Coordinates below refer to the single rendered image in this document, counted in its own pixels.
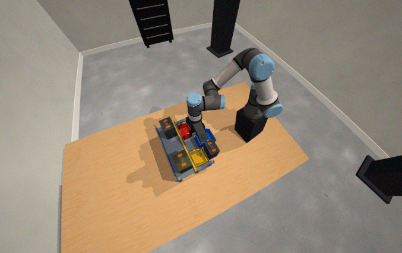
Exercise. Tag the yellow open bin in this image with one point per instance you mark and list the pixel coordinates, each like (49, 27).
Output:
(199, 160)

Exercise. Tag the red open bin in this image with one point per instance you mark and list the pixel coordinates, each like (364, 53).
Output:
(184, 128)

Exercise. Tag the blue bin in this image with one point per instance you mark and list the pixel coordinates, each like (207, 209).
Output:
(210, 136)

